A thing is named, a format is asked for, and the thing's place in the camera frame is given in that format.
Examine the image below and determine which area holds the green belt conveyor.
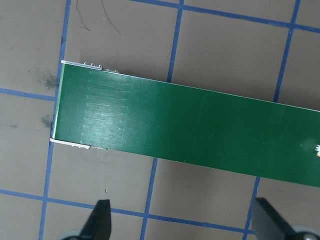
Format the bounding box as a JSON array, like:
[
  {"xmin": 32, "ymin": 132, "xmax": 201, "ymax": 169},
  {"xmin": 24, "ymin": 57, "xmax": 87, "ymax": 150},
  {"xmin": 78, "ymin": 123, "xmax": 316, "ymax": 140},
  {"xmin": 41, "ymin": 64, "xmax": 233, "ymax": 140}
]
[{"xmin": 49, "ymin": 59, "xmax": 320, "ymax": 188}]

